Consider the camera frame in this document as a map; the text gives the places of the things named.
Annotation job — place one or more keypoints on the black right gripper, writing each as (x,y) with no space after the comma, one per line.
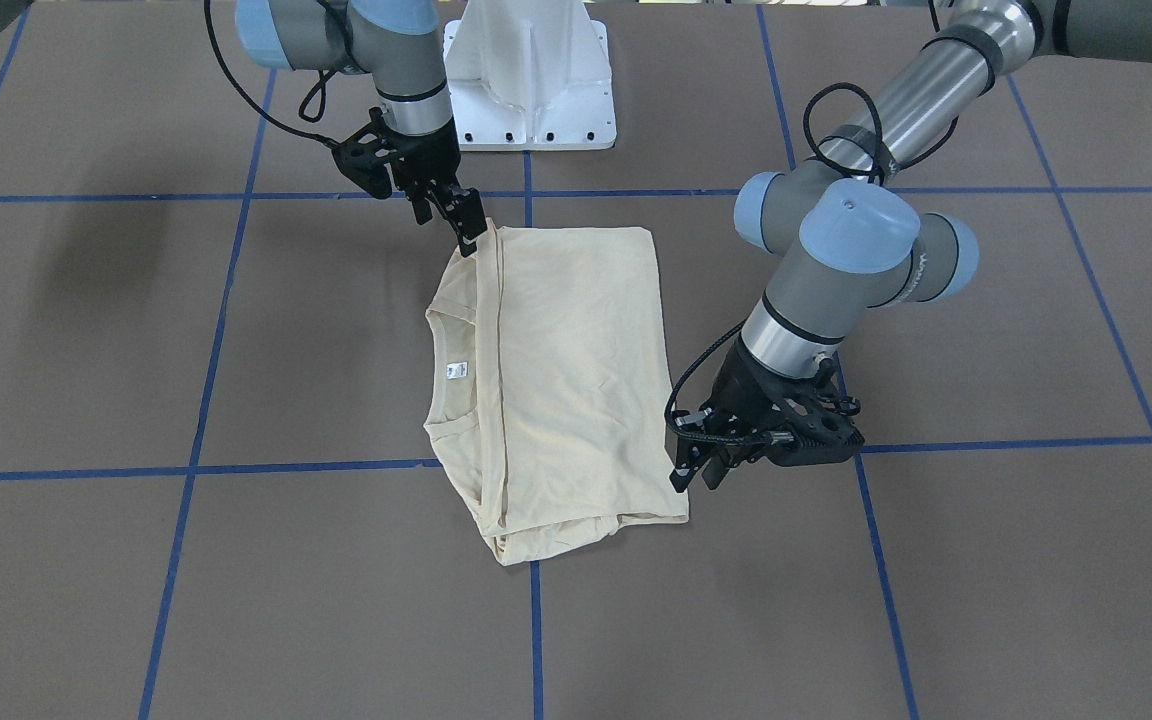
(429,157)

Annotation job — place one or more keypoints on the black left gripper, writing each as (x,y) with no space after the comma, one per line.
(742,391)

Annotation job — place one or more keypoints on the cream long-sleeve printed shirt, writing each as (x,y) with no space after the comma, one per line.
(549,383)

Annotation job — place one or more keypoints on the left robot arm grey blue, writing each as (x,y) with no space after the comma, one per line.
(847,242)

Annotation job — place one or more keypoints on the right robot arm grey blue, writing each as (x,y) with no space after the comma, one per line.
(395,43)

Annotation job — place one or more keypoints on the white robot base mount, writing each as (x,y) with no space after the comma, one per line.
(530,76)

